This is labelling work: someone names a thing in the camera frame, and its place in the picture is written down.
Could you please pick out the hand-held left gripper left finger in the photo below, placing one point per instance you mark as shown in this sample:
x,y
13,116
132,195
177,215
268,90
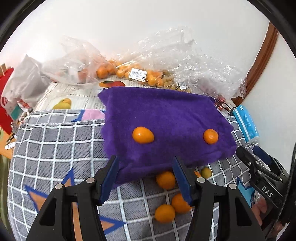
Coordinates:
x,y
109,178

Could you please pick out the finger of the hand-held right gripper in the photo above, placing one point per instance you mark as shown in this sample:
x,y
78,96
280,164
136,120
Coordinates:
x,y
262,153
247,160

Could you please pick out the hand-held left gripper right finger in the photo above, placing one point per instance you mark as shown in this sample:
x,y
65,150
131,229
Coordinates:
x,y
182,183

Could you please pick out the round orange mandarin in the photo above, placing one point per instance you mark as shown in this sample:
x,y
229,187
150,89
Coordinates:
x,y
165,180
210,136
180,204

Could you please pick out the oval orange kumquat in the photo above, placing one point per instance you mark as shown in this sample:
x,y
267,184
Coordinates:
x,y
143,135

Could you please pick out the person's right hand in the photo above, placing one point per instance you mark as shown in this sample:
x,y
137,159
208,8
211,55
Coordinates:
x,y
260,208

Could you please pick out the small yellow-green fruit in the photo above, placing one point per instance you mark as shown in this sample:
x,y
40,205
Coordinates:
x,y
206,172

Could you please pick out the blue tissue packet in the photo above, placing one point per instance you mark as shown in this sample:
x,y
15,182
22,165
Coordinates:
x,y
245,122

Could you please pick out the grey plaid blanket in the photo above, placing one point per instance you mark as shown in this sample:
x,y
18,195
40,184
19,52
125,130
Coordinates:
x,y
57,148

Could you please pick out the clear bag of cherry tomatoes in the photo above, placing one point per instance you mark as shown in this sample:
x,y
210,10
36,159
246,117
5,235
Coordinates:
x,y
220,100

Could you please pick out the purple towel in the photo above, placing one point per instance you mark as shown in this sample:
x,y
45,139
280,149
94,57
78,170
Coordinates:
x,y
161,111

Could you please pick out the newspaper with fruit pictures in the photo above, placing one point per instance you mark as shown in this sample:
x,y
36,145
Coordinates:
x,y
81,92

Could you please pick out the labelled bag of longans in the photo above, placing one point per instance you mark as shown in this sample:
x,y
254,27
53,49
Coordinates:
x,y
170,83

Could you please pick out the large clear plastic bag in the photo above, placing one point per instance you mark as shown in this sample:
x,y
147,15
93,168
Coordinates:
x,y
203,69

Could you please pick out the labelled bag of kumquats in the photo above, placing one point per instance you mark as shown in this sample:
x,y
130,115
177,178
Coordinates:
x,y
150,77

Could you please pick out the teal packet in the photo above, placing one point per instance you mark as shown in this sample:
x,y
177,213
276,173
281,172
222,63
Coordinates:
x,y
16,111

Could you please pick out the clear bag of mandarins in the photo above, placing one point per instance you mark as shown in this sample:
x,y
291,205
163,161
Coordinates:
x,y
76,64

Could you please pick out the red paper bag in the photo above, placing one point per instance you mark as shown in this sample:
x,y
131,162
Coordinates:
x,y
5,111

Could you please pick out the white plastic bag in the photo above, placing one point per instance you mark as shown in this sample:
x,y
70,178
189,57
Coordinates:
x,y
25,76

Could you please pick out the wooden door frame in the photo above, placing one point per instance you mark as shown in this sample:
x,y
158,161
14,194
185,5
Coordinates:
x,y
263,53

